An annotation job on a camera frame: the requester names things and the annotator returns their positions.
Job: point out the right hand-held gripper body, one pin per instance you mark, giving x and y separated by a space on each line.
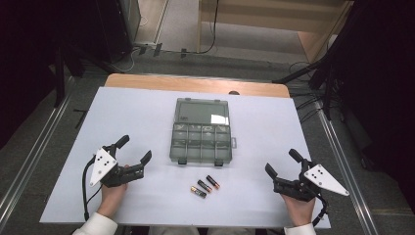
303 189

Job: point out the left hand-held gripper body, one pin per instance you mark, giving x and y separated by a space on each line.
109 173

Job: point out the clear grey plastic organizer box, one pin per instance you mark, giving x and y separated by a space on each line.
200 137

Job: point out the black and orange battery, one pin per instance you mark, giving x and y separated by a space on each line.
212 181
198 192
204 186

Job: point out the person's right hand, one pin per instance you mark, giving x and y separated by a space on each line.
300 212

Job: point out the person's left hand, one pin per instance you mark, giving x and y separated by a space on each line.
111 199

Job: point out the white table board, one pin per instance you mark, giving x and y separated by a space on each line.
137 107

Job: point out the wooden table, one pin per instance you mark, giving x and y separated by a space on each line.
195 84

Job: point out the black metal stand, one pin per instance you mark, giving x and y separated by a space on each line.
63 75

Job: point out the black tripod stand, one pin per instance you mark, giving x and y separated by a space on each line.
326 62

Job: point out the black cabinet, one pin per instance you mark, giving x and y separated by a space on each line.
114 29

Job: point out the light wooden shelf unit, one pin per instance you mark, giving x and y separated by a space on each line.
261 14

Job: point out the metal floor rail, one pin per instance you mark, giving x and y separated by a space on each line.
32 147
345 169

